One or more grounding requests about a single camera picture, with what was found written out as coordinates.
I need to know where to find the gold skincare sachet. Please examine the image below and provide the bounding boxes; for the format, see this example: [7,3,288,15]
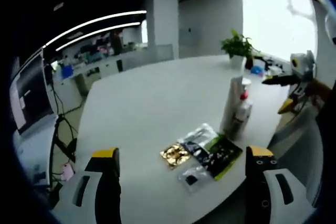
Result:
[159,142,192,170]

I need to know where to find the white stand desk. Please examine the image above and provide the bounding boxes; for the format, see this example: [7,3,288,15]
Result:
[12,112,79,192]

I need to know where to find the white mesh chair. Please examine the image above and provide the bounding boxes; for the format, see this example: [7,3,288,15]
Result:
[267,108,327,204]

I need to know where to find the white skincare tube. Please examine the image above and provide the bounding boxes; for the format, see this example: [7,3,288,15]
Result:
[219,75,245,136]

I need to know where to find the person's dark clothing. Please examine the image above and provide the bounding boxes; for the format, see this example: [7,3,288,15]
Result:
[313,82,336,163]

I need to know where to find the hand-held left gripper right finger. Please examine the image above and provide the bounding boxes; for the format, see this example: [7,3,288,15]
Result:
[245,145,316,224]

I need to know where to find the silver navy skincare sachet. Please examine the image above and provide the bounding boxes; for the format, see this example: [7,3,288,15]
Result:
[176,122,219,168]

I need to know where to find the red collar skincare bottle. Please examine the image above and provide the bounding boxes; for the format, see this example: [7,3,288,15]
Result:
[235,78,255,132]

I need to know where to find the white counter cabinets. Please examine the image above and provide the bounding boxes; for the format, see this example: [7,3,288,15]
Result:
[51,42,174,97]

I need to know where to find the computer monitor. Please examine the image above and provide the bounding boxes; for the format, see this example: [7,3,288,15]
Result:
[8,50,58,136]

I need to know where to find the blue bag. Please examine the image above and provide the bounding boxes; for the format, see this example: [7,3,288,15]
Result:
[250,65,265,77]

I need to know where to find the blue storage box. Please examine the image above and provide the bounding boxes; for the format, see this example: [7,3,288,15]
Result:
[60,65,75,80]

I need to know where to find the black floor cable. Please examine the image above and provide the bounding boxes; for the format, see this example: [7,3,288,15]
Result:
[43,62,80,120]

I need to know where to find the green black skincare sachet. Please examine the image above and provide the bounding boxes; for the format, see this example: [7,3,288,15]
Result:
[203,134,244,182]

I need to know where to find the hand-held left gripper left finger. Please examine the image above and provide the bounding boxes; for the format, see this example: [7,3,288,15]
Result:
[52,147,122,224]

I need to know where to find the ceiling light strip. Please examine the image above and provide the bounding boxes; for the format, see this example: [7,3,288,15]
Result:
[55,22,143,52]
[43,9,148,49]

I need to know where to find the pink object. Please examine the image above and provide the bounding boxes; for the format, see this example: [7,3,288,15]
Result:
[60,163,75,182]

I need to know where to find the potted green plant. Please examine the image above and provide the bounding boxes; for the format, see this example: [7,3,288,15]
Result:
[220,28,261,69]

